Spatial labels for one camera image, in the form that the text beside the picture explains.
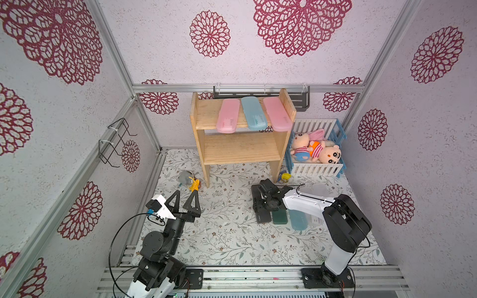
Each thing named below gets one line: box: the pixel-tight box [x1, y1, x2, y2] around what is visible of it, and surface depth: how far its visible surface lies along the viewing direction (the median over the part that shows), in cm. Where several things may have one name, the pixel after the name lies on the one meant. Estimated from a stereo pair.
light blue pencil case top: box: [240, 96, 268, 131], surface depth 74 cm
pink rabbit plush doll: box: [290, 128, 325, 162], surface depth 107 cm
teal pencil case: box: [288, 209, 309, 231], surface depth 89 cm
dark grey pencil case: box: [250, 184, 272, 224], surface depth 88 cm
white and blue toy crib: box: [285, 118, 348, 179], surface depth 108 cm
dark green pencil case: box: [272, 208, 288, 225], surface depth 92 cm
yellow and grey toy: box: [178, 170, 201, 193], surface depth 102 cm
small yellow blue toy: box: [278, 170, 293, 182], surface depth 105 cm
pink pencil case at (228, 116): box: [216, 98, 241, 135], surface depth 72 cm
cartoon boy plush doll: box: [309, 140, 342, 164], surface depth 104 cm
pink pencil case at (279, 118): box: [262, 96, 293, 132], surface depth 74 cm
